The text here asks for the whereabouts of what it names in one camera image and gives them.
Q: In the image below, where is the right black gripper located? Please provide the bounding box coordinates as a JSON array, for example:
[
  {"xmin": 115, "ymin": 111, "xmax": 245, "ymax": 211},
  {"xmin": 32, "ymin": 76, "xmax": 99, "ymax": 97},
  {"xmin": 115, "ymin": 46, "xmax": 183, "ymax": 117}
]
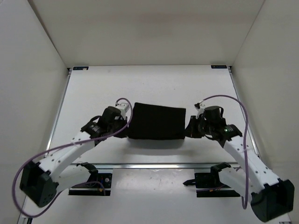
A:
[{"xmin": 182, "ymin": 116, "xmax": 214, "ymax": 138}]

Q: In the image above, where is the blue label left corner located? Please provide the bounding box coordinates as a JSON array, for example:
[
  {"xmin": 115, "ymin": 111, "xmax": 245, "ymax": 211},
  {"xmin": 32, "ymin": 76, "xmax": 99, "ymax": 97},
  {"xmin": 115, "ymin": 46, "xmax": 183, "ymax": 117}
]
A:
[{"xmin": 72, "ymin": 66, "xmax": 89, "ymax": 70}]

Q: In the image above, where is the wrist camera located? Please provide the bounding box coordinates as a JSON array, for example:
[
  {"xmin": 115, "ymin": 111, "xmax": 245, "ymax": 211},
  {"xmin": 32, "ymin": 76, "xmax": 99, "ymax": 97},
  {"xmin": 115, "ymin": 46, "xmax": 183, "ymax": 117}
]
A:
[
  {"xmin": 115, "ymin": 103, "xmax": 130, "ymax": 118},
  {"xmin": 194, "ymin": 100, "xmax": 206, "ymax": 119}
]

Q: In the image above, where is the aluminium rail front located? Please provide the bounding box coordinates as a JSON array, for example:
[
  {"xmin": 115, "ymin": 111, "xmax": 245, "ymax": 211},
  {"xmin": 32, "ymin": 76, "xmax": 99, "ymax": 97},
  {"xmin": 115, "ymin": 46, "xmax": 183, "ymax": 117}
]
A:
[{"xmin": 77, "ymin": 163, "xmax": 239, "ymax": 170}]

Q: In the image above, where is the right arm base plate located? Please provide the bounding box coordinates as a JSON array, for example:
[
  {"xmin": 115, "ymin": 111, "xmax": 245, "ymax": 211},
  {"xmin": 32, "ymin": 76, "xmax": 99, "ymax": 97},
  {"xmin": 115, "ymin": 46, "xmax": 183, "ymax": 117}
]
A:
[{"xmin": 183, "ymin": 173, "xmax": 240, "ymax": 198}]

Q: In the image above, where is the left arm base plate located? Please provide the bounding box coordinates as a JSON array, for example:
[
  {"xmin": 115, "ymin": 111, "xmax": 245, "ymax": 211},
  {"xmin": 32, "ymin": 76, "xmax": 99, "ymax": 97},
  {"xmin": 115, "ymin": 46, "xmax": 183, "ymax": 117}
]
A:
[{"xmin": 68, "ymin": 172, "xmax": 113, "ymax": 196}]

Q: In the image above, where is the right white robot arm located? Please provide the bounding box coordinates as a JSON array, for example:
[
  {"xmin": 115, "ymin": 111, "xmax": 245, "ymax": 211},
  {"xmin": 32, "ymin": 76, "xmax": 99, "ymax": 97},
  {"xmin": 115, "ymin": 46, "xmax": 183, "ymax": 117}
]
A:
[{"xmin": 185, "ymin": 103, "xmax": 295, "ymax": 223}]

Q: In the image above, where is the black skirt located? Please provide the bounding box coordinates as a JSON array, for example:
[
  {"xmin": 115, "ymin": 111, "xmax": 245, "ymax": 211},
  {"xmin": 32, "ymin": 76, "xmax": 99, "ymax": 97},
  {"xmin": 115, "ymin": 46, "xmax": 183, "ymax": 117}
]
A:
[{"xmin": 128, "ymin": 103, "xmax": 186, "ymax": 140}]

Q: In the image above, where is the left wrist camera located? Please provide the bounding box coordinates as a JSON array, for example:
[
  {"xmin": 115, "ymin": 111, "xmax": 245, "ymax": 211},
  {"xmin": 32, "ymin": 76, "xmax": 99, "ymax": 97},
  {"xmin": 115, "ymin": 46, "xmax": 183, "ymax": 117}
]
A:
[{"xmin": 115, "ymin": 103, "xmax": 130, "ymax": 118}]

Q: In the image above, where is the blue label right corner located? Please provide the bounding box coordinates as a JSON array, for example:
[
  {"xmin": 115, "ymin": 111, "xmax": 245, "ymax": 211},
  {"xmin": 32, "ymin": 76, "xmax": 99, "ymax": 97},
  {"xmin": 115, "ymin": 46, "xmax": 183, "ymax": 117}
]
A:
[{"xmin": 211, "ymin": 65, "xmax": 227, "ymax": 69}]

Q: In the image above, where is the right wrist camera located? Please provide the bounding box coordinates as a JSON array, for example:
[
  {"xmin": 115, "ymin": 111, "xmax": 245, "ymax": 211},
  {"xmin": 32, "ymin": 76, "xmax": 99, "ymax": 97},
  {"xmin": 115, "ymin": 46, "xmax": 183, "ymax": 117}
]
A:
[{"xmin": 194, "ymin": 100, "xmax": 206, "ymax": 119}]

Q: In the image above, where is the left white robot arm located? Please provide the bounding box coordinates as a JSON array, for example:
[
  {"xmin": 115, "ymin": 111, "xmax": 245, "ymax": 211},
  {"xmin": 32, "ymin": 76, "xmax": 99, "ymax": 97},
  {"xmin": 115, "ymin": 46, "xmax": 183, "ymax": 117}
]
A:
[{"xmin": 20, "ymin": 103, "xmax": 132, "ymax": 208}]

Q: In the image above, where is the blue label corner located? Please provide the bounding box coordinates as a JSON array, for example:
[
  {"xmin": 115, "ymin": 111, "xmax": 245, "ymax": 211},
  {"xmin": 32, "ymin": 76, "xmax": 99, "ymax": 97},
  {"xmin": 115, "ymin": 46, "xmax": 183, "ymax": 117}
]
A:
[
  {"xmin": 211, "ymin": 65, "xmax": 227, "ymax": 69},
  {"xmin": 72, "ymin": 66, "xmax": 89, "ymax": 70}
]

